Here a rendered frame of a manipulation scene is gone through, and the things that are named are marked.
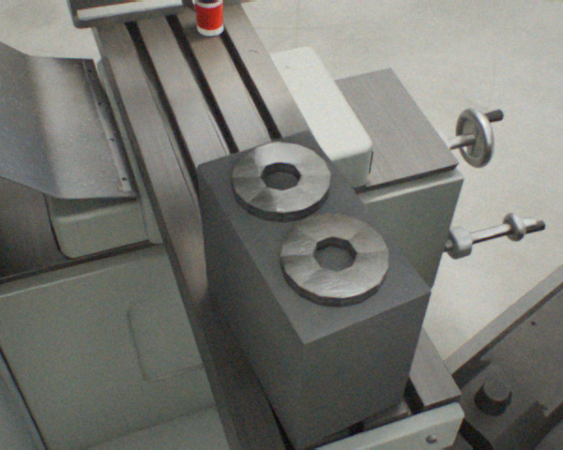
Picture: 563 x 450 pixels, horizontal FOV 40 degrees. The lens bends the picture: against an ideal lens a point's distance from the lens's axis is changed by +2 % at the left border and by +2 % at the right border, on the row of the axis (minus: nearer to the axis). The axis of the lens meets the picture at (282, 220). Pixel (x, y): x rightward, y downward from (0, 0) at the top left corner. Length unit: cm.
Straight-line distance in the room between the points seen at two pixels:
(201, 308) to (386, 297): 28
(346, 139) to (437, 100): 144
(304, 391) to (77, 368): 76
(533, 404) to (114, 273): 65
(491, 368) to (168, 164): 58
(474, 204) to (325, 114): 113
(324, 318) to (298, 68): 77
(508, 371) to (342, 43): 178
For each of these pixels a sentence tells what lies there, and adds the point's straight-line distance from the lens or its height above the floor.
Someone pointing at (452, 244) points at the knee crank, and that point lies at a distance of 147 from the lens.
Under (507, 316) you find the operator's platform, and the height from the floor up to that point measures 40.
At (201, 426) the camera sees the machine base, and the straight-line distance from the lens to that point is 160.
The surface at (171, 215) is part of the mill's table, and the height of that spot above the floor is 94.
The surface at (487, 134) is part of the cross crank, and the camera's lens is 146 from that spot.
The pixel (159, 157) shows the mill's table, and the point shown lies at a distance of 100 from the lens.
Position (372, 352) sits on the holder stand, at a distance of 66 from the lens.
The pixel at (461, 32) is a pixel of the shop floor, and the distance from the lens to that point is 294.
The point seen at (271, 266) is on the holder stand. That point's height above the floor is 113.
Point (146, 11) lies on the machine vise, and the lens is 123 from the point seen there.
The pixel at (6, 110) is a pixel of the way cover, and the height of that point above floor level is 93.
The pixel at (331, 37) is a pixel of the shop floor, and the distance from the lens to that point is 284.
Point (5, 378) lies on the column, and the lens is 132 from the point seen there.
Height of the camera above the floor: 163
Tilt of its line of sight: 49 degrees down
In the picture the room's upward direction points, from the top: 2 degrees clockwise
